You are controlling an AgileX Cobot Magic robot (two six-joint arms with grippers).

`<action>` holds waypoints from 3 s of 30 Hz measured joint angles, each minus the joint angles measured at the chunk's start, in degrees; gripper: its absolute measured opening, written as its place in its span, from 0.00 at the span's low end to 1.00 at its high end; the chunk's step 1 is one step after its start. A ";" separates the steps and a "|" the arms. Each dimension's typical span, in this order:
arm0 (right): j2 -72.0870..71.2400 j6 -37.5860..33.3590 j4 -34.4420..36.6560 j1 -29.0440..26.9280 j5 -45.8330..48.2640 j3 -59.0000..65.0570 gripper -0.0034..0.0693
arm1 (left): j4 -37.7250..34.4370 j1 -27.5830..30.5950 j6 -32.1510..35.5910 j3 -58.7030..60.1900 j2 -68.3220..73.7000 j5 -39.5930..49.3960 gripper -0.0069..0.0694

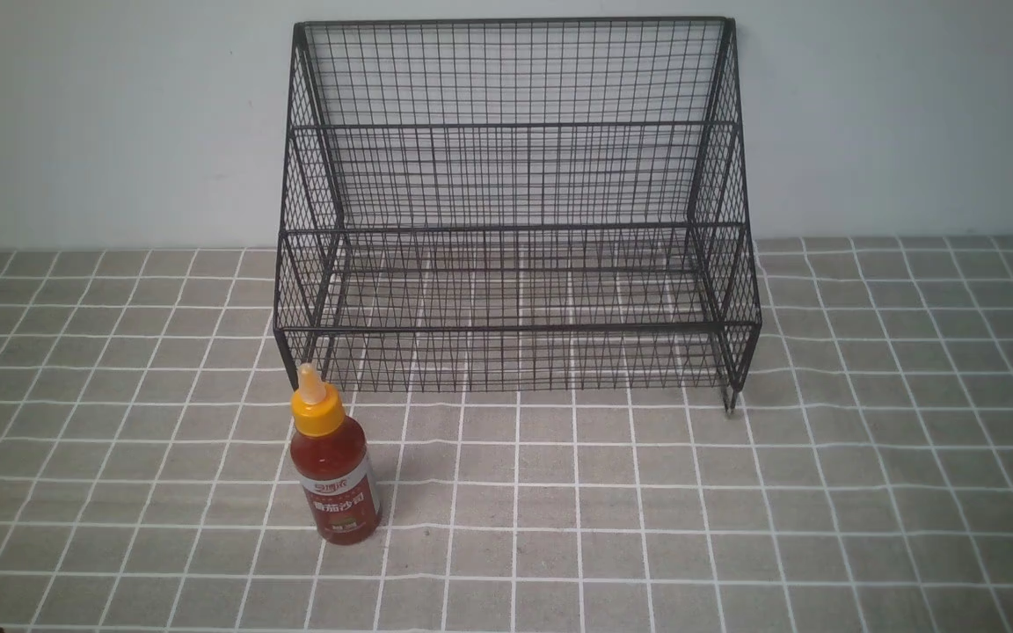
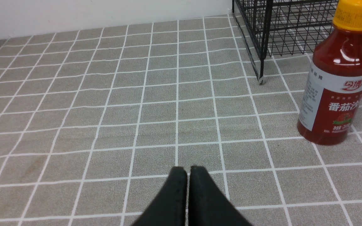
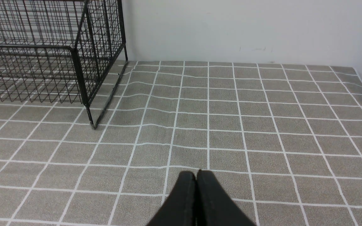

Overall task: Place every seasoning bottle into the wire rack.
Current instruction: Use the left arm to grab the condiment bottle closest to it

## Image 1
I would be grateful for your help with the red sauce bottle yellow cap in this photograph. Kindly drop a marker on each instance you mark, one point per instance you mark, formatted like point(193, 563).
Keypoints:
point(329, 451)

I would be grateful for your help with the grey checkered tablecloth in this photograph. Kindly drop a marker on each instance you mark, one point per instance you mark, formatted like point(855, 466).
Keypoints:
point(864, 482)

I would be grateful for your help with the black wire mesh rack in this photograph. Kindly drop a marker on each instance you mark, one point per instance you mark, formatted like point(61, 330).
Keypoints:
point(516, 204)

